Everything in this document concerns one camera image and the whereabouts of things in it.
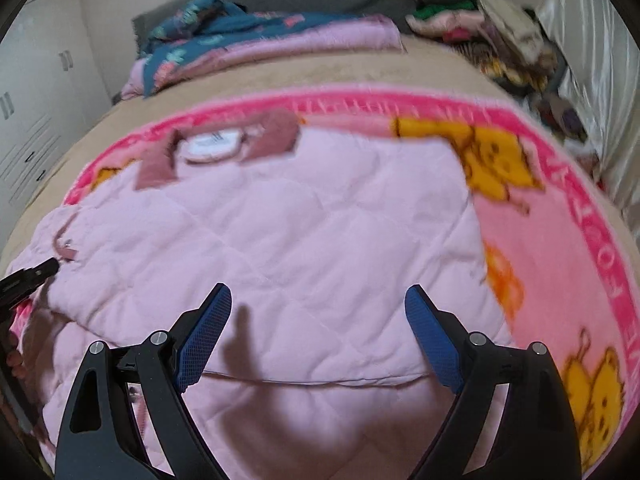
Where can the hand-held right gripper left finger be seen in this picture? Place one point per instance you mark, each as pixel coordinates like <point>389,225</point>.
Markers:
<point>202,340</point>

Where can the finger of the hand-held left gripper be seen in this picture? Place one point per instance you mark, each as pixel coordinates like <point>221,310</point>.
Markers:
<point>35,275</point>

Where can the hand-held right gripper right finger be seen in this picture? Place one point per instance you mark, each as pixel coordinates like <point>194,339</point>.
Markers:
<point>435,342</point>

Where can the pink quilted jacket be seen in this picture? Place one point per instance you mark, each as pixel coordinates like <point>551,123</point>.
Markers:
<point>280,270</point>

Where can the dark clothes heap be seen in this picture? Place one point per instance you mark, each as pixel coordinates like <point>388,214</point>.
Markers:
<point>562,115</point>

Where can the pile of assorted clothes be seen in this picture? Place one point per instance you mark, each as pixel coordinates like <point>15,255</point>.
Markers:
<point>480,25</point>

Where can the person's left hand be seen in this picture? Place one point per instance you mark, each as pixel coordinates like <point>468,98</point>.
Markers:
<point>17,360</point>

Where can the pink printed blanket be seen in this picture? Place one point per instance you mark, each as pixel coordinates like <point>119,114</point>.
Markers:
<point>550,240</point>

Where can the white wardrobe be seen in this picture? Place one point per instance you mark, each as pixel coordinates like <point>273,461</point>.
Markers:
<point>40,75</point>

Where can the beige bed cover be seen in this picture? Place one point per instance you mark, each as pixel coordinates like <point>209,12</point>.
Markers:
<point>250,80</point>

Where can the teal floral duvet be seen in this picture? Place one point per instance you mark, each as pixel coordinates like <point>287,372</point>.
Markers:
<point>260,40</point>

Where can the white curtain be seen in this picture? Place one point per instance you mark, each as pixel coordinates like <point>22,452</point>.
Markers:
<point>595,60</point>

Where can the cream garment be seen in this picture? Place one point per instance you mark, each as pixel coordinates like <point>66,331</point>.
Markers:
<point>510,22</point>

